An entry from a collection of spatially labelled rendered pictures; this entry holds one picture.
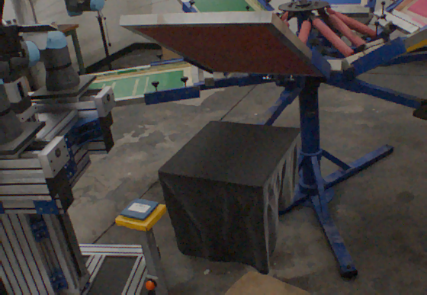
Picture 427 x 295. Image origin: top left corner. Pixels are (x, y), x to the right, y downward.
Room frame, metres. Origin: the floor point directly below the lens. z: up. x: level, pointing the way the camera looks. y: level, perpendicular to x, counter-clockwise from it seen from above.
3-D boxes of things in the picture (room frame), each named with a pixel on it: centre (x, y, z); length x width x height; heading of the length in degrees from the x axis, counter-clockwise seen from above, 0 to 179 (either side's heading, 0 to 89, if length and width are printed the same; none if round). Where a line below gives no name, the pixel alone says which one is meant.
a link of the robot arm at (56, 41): (1.95, 0.65, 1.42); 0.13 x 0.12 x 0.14; 54
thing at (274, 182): (1.64, -0.23, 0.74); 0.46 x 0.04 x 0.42; 151
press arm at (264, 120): (2.17, -0.28, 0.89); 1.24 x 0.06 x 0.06; 151
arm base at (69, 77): (1.95, 0.65, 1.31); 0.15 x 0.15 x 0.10
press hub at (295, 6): (2.71, -0.59, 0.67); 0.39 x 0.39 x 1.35
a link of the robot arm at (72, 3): (2.23, 0.58, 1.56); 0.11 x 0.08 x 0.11; 54
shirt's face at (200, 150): (1.73, -0.04, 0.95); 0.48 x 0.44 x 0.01; 151
